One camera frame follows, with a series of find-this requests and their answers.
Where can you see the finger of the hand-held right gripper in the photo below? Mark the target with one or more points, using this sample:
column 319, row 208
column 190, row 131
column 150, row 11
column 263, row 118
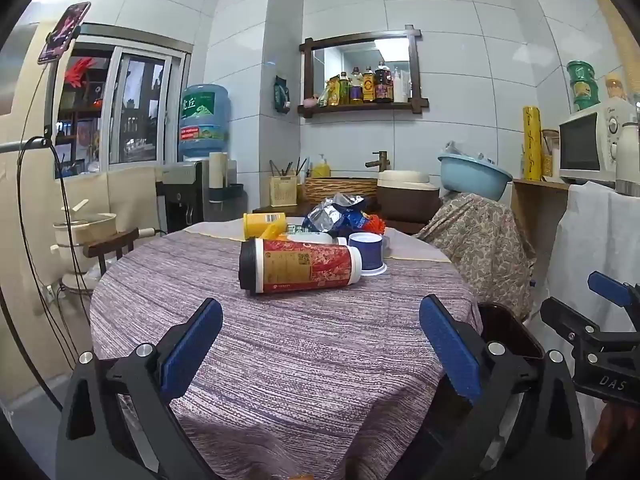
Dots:
column 567, row 320
column 607, row 287

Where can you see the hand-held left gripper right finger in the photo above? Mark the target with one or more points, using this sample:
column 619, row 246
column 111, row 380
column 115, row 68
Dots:
column 450, row 345

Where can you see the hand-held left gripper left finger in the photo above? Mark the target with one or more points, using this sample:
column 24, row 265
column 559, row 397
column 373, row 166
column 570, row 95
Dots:
column 192, row 345

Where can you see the dark brown trash bin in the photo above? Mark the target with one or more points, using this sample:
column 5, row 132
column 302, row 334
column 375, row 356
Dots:
column 505, row 325

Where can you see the blue plastic cup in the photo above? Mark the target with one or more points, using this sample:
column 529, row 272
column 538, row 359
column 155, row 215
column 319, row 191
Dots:
column 366, row 255

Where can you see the red label jar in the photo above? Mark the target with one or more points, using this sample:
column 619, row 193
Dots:
column 305, row 265

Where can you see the orange foam net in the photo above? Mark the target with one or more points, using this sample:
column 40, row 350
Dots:
column 376, row 225

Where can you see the white plastic container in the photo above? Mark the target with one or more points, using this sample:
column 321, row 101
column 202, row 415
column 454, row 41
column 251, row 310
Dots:
column 315, row 238

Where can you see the silver blue snack bag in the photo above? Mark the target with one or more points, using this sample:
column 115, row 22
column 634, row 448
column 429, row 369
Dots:
column 330, row 215

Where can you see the person's right hand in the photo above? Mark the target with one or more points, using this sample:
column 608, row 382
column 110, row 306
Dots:
column 610, row 430

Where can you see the white cloth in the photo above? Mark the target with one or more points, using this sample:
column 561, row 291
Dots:
column 590, row 240

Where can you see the purple striped tablecloth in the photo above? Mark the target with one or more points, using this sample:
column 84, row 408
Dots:
column 280, row 360

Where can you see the floral cloth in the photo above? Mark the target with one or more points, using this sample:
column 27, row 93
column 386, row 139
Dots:
column 480, row 245

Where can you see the wooden cabinet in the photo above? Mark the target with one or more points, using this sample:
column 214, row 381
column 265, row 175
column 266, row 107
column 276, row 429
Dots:
column 537, row 210

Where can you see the dark wooden chair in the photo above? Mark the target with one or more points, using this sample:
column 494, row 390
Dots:
column 112, row 245

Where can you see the white electric kettle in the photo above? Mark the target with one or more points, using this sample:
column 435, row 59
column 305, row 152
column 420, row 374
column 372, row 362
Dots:
column 629, row 160

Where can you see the glass jar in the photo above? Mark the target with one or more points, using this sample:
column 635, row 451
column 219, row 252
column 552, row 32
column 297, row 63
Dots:
column 550, row 155

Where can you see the white microwave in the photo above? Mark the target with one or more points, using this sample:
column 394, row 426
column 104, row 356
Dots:
column 580, row 145

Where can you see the water dispenser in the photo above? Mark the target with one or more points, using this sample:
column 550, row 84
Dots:
column 182, row 195

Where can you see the brown and cream rice cooker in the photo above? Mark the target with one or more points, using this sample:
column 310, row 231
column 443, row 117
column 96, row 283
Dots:
column 405, row 200

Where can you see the dark green cup holder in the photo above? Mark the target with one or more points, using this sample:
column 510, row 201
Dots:
column 227, row 195

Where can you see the cream cooking pot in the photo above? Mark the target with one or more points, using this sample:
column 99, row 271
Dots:
column 85, row 230

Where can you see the yellow wrap roll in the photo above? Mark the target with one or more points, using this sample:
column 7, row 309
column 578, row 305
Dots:
column 532, row 145

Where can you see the wooden counter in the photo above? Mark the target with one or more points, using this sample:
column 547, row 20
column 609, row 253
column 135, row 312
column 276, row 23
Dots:
column 280, row 208

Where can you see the beige cloth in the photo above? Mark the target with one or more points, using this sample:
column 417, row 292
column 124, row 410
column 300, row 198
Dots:
column 130, row 195

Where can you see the light blue basin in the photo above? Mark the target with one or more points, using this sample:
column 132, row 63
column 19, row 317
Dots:
column 472, row 177

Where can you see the white paper cup stack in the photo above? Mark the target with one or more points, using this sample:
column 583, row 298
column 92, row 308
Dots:
column 218, row 172

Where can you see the beige chopstick holder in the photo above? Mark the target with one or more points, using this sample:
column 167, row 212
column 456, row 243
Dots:
column 282, row 190

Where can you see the wicker basket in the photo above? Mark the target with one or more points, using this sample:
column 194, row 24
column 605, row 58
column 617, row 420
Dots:
column 340, row 187

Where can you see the grey plastic bag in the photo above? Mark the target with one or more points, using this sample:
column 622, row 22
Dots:
column 460, row 150

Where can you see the bronze faucet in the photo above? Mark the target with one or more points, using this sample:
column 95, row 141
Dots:
column 377, row 160

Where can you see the orange lid jar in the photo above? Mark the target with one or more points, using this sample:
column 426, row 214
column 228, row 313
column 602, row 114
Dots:
column 616, row 87

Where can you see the green noodle cup stack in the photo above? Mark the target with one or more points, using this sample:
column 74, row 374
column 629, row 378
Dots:
column 584, row 87

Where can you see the yellow soap bottle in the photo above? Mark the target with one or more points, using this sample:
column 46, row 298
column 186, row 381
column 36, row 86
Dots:
column 321, row 167

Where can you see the blue water jug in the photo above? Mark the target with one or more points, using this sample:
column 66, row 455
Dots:
column 202, row 120

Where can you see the sliding window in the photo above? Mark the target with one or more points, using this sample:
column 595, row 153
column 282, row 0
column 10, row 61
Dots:
column 142, row 105

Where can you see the yellow paper cup stack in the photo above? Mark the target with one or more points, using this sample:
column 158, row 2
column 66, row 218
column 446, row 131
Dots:
column 617, row 35

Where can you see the white bottle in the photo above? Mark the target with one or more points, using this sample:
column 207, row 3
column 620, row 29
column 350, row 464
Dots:
column 400, row 87

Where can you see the dark soy sauce bottle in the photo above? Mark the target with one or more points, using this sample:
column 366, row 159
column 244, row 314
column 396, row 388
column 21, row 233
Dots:
column 383, row 87

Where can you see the green hanging packet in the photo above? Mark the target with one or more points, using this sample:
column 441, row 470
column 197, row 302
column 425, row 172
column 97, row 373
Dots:
column 281, row 94

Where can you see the yellow label bottle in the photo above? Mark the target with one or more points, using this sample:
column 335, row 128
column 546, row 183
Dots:
column 368, row 87

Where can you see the pink small pot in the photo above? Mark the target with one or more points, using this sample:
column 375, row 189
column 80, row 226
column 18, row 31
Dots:
column 310, row 101

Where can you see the purple label bottle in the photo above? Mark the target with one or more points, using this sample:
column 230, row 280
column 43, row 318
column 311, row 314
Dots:
column 356, row 90

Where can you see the green oil bottle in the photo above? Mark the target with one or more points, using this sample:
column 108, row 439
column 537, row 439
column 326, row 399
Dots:
column 346, row 90

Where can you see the yellow green seasoning packet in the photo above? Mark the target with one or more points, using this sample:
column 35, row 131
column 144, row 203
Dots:
column 331, row 92

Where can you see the wooden framed mirror shelf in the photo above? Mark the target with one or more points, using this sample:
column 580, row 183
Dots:
column 307, row 77

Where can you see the red paper decoration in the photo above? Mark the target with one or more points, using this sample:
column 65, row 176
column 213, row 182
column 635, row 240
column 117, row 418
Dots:
column 80, row 72

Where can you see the smartphone on holder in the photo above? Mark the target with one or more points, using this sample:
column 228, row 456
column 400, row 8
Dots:
column 65, row 32

